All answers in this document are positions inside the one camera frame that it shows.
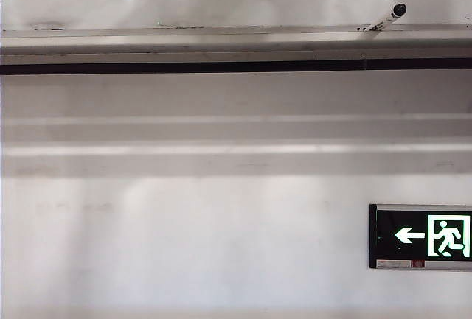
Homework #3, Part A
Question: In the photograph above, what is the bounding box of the aluminium whiteboard tray ledge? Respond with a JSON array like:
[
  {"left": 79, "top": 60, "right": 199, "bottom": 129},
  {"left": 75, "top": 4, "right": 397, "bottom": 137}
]
[{"left": 0, "top": 22, "right": 472, "bottom": 77}]

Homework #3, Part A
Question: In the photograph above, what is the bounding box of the white marker with black cap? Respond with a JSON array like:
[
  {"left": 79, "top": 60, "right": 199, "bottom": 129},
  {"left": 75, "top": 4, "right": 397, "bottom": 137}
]
[{"left": 355, "top": 1, "right": 408, "bottom": 40}]

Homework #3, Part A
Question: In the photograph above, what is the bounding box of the black green emergency exit sign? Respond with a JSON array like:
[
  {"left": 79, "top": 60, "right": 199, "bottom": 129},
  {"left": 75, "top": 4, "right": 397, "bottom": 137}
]
[{"left": 368, "top": 203, "right": 472, "bottom": 271}]

